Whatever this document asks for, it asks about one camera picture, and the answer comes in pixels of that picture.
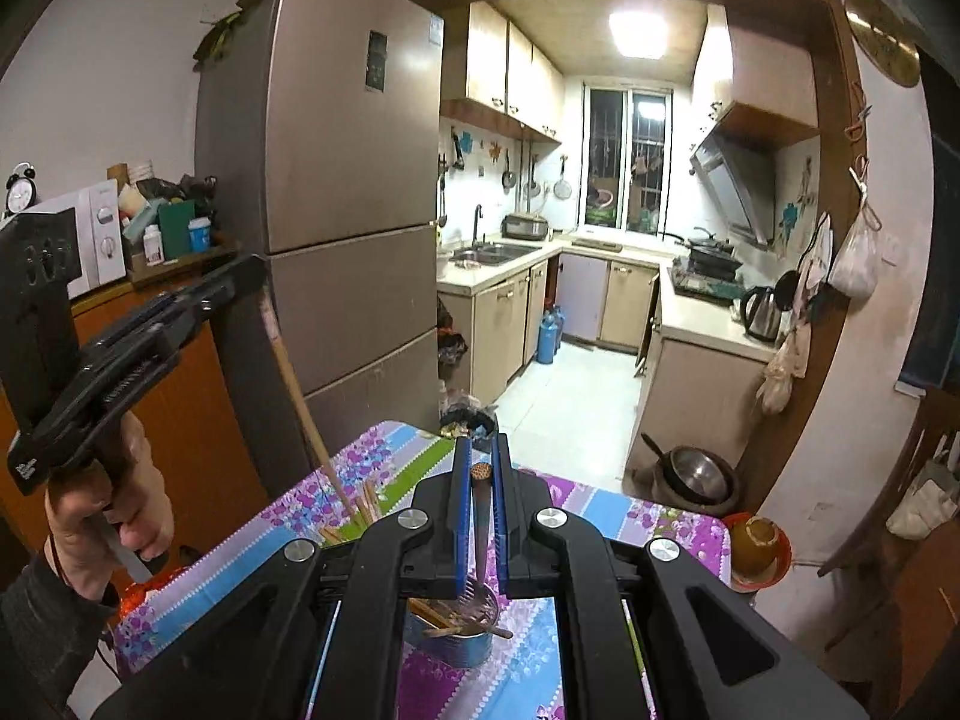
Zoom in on orange plastic bowl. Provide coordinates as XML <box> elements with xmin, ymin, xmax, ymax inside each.
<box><xmin>726</xmin><ymin>511</ymin><xmax>794</xmax><ymax>592</ymax></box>

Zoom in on person's left hand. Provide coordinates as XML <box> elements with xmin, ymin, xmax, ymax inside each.
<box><xmin>45</xmin><ymin>412</ymin><xmax>176</xmax><ymax>602</ymax></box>

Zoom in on green box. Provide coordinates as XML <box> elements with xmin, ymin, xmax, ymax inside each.
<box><xmin>157</xmin><ymin>199</ymin><xmax>197</xmax><ymax>260</ymax></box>

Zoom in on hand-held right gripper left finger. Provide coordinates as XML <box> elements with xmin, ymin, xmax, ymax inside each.
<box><xmin>90</xmin><ymin>435</ymin><xmax>475</xmax><ymax>720</ymax></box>

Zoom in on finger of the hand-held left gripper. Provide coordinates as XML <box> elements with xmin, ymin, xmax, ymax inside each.
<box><xmin>150</xmin><ymin>255</ymin><xmax>268</xmax><ymax>350</ymax></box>

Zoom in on bundle of wooden chopsticks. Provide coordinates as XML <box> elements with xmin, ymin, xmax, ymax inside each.
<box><xmin>319</xmin><ymin>480</ymin><xmax>377</xmax><ymax>545</ymax></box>

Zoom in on beige wall cabinets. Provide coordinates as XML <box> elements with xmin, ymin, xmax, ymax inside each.
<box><xmin>441</xmin><ymin>1</ymin><xmax>563</xmax><ymax>145</ymax></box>

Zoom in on square ceiling light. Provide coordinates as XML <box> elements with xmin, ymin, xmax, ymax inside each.
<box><xmin>609</xmin><ymin>11</ymin><xmax>668</xmax><ymax>59</ymax></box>

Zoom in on pale hanging plastic bags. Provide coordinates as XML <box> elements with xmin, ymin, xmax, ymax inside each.
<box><xmin>757</xmin><ymin>322</ymin><xmax>811</xmax><ymax>415</ymax></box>

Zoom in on perforated metal utensil holder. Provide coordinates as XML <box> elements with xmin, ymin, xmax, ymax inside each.
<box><xmin>405</xmin><ymin>589</ymin><xmax>500</xmax><ymax>668</ymax></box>

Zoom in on metal fork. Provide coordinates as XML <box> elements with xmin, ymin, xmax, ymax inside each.
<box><xmin>452</xmin><ymin>463</ymin><xmax>494</xmax><ymax>617</ymax></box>

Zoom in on black trash bin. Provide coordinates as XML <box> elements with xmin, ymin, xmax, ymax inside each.
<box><xmin>439</xmin><ymin>405</ymin><xmax>500</xmax><ymax>442</ymax></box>

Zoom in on gas stove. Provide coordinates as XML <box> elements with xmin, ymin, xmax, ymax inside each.
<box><xmin>670</xmin><ymin>262</ymin><xmax>743</xmax><ymax>297</ymax></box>

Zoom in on person's left forearm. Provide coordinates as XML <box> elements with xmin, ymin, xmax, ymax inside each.
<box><xmin>0</xmin><ymin>547</ymin><xmax>121</xmax><ymax>720</ymax></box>

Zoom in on metal basin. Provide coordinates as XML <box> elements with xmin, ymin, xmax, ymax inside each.
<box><xmin>640</xmin><ymin>431</ymin><xmax>742</xmax><ymax>517</ymax></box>

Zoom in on beige cabinet above hood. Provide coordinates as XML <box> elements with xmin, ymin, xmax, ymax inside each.
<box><xmin>690</xmin><ymin>4</ymin><xmax>822</xmax><ymax>151</ymax></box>

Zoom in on dark crumpled bag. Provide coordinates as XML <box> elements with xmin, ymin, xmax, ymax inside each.
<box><xmin>139</xmin><ymin>174</ymin><xmax>218</xmax><ymax>203</ymax></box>

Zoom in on red plastic object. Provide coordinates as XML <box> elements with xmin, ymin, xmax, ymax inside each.
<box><xmin>120</xmin><ymin>568</ymin><xmax>185</xmax><ymax>616</ymax></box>

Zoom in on wooden stick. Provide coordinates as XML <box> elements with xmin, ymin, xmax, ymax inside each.
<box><xmin>259</xmin><ymin>292</ymin><xmax>353</xmax><ymax>526</ymax></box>

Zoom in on dark olive bag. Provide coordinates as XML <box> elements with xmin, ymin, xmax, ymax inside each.
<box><xmin>193</xmin><ymin>11</ymin><xmax>245</xmax><ymax>72</ymax></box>

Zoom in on steel sink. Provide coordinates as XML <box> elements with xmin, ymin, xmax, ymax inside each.
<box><xmin>450</xmin><ymin>241</ymin><xmax>542</xmax><ymax>267</ymax></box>

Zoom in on orange cabinet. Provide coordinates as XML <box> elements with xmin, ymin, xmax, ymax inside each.
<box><xmin>0</xmin><ymin>247</ymin><xmax>275</xmax><ymax>578</ymax></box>

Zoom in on beige cabinet below window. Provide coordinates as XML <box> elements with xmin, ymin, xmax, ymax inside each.
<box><xmin>559</xmin><ymin>247</ymin><xmax>661</xmax><ymax>352</ymax></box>

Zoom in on black alarm clock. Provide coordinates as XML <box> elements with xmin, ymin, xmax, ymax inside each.
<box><xmin>6</xmin><ymin>163</ymin><xmax>38</xmax><ymax>215</ymax></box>

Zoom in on gold wall clock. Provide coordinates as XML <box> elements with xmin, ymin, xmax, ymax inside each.
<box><xmin>844</xmin><ymin>0</ymin><xmax>922</xmax><ymax>89</ymax></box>

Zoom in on white microwave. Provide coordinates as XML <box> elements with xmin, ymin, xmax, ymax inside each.
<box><xmin>0</xmin><ymin>181</ymin><xmax>127</xmax><ymax>297</ymax></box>

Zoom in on bronze refrigerator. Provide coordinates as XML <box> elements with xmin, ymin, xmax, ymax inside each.
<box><xmin>193</xmin><ymin>0</ymin><xmax>445</xmax><ymax>500</ymax></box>

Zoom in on wooden chair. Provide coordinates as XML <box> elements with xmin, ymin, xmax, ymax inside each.
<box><xmin>817</xmin><ymin>390</ymin><xmax>960</xmax><ymax>691</ymax></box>

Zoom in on floral tablecloth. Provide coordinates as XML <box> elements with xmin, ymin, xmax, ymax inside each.
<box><xmin>112</xmin><ymin>420</ymin><xmax>732</xmax><ymax>720</ymax></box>

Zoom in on white hanging plastic bag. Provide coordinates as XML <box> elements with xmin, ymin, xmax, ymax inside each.
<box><xmin>829</xmin><ymin>217</ymin><xmax>880</xmax><ymax>297</ymax></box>

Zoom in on beige stove counter cabinet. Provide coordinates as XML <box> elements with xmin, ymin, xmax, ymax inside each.
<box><xmin>637</xmin><ymin>262</ymin><xmax>777</xmax><ymax>500</ymax></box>

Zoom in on beige sink counter cabinet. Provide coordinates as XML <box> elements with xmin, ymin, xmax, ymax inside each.
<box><xmin>437</xmin><ymin>244</ymin><xmax>560</xmax><ymax>406</ymax></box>

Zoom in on white hanging cloth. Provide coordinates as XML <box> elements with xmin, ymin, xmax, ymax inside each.
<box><xmin>795</xmin><ymin>214</ymin><xmax>833</xmax><ymax>316</ymax></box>

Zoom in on steel range hood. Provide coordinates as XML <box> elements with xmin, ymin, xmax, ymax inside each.
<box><xmin>690</xmin><ymin>124</ymin><xmax>777</xmax><ymax>245</ymax></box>

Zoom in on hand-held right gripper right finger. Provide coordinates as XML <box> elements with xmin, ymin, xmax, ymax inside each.
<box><xmin>490</xmin><ymin>433</ymin><xmax>871</xmax><ymax>720</ymax></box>

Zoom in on steel electric kettle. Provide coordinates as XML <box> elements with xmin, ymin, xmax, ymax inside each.
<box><xmin>741</xmin><ymin>285</ymin><xmax>785</xmax><ymax>344</ymax></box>

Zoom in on light wooden chopstick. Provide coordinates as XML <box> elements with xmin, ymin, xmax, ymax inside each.
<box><xmin>424</xmin><ymin>619</ymin><xmax>515</xmax><ymax>640</ymax></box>

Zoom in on barred window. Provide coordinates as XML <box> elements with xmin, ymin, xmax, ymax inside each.
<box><xmin>581</xmin><ymin>82</ymin><xmax>674</xmax><ymax>233</ymax></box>

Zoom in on black wok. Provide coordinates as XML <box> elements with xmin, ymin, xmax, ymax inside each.
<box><xmin>664</xmin><ymin>229</ymin><xmax>743</xmax><ymax>271</ymax></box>

